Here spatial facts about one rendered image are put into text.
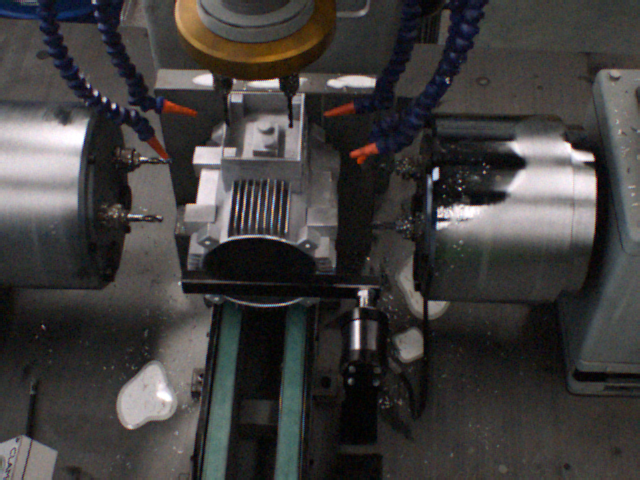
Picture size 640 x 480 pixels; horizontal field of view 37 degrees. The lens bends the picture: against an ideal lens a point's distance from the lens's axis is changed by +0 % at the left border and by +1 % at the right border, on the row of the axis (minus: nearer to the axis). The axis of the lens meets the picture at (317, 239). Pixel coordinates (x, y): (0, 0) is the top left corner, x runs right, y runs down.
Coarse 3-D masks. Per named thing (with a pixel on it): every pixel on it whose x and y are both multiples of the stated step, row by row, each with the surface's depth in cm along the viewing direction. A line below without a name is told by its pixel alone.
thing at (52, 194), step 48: (0, 144) 117; (48, 144) 117; (96, 144) 120; (0, 192) 116; (48, 192) 115; (96, 192) 120; (0, 240) 117; (48, 240) 117; (96, 240) 121; (48, 288) 126; (96, 288) 125
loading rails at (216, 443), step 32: (224, 320) 130; (288, 320) 130; (224, 352) 127; (288, 352) 127; (192, 384) 135; (224, 384) 124; (288, 384) 124; (320, 384) 135; (224, 416) 121; (256, 416) 129; (288, 416) 121; (224, 448) 119; (288, 448) 119
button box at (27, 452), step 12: (0, 444) 103; (12, 444) 102; (24, 444) 101; (36, 444) 103; (0, 456) 102; (12, 456) 100; (24, 456) 101; (36, 456) 102; (48, 456) 103; (12, 468) 99; (24, 468) 100; (36, 468) 102; (48, 468) 103
